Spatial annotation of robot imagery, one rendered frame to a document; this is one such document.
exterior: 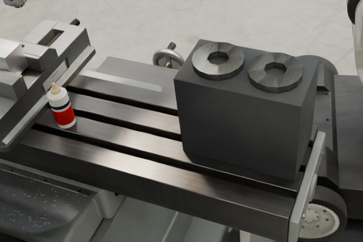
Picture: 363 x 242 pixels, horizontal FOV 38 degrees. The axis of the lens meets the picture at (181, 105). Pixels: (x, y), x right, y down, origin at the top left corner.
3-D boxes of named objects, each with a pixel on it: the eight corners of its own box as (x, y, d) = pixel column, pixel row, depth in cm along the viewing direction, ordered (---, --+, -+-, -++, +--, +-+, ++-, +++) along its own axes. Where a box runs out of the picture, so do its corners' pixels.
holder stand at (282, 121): (206, 110, 109) (199, 31, 95) (311, 135, 101) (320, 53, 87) (182, 152, 101) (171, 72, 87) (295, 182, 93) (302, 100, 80)
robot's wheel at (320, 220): (341, 230, 146) (350, 186, 132) (342, 246, 142) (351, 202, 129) (269, 223, 150) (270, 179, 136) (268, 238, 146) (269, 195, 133)
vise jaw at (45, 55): (14, 46, 120) (8, 32, 117) (58, 56, 115) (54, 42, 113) (-3, 61, 116) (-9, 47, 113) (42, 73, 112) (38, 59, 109)
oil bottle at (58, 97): (64, 113, 112) (49, 74, 105) (79, 118, 111) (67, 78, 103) (53, 126, 110) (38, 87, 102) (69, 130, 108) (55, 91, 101)
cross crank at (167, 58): (160, 66, 178) (156, 38, 170) (192, 72, 174) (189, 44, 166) (140, 96, 168) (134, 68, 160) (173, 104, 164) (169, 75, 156)
